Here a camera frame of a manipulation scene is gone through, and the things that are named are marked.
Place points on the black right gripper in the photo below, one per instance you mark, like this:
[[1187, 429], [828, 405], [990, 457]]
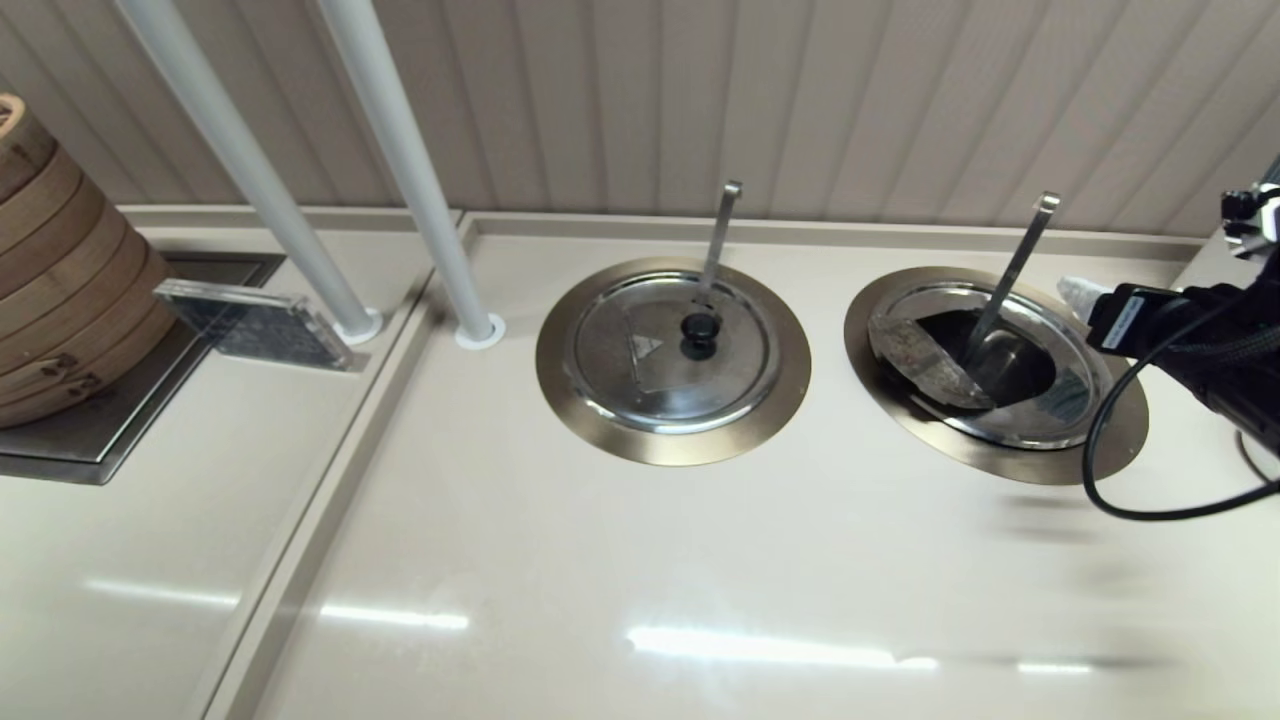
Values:
[[1140, 320]]

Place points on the steel lid with black knob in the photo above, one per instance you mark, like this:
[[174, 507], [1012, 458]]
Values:
[[925, 360], [620, 378]]

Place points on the steel pot in well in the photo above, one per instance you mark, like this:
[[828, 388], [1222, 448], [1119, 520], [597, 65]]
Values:
[[940, 325]]

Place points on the round metal pan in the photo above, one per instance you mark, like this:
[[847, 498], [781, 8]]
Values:
[[1010, 463]]

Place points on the grey utensils in container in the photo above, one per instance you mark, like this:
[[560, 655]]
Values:
[[1273, 175]]

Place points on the brass round well rim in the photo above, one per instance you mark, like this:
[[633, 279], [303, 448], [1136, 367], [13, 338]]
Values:
[[600, 440]]

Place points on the white metal pole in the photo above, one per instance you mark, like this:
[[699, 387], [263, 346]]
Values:
[[407, 160], [245, 160]]

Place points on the clear acrylic sign holder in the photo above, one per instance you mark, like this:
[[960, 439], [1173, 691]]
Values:
[[260, 323]]

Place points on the recessed steel tray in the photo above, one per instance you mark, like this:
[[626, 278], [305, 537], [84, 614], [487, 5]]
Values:
[[100, 440]]

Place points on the bamboo steamer basket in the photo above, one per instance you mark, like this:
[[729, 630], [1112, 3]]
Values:
[[70, 368], [60, 323], [45, 283], [35, 248], [30, 201], [25, 148]]

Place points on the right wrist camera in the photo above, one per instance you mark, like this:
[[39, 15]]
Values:
[[1250, 215]]

